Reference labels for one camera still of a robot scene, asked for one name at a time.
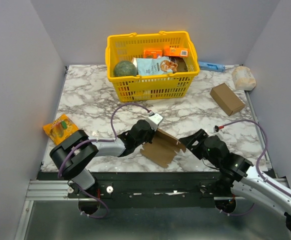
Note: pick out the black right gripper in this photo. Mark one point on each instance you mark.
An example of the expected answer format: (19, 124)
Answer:
(195, 142)

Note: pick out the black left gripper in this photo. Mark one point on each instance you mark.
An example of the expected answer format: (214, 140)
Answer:
(152, 134)

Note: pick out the brown cardboard box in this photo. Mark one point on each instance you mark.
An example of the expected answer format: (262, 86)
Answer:
(163, 148)
(226, 99)

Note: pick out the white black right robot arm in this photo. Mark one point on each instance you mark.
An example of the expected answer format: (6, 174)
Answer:
(240, 175)

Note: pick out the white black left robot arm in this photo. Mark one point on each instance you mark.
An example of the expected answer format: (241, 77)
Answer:
(73, 155)

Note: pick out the folded brown cardboard box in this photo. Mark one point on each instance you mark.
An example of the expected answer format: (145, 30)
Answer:
(226, 99)

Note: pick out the orange snack box left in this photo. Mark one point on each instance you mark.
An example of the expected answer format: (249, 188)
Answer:
(152, 53)

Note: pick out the orange snack box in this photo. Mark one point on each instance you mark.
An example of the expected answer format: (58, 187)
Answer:
(175, 51)
(152, 53)

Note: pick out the orange snack box right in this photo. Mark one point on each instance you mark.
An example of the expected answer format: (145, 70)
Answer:
(175, 51)

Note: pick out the green round melon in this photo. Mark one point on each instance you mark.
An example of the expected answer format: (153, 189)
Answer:
(125, 68)

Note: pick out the light blue snack bag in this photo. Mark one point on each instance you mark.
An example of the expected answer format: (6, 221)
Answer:
(153, 67)

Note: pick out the blue tissue packet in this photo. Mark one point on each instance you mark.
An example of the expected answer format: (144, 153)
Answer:
(212, 67)

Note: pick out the dark brown snack packet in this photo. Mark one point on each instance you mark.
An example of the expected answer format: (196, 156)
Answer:
(180, 65)

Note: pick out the beige wrapped bread bag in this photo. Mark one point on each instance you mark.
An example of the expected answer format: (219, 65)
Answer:
(243, 79)

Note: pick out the orange gummy candy bag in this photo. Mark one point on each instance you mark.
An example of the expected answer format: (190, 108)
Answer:
(60, 129)

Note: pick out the yellow plastic shopping basket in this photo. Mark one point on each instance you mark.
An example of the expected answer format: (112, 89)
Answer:
(140, 88)

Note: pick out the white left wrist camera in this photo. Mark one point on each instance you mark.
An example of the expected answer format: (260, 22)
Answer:
(154, 120)

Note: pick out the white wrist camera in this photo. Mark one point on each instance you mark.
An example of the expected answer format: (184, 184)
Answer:
(154, 120)
(217, 130)

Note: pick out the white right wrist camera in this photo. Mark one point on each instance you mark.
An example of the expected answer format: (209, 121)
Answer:
(217, 130)

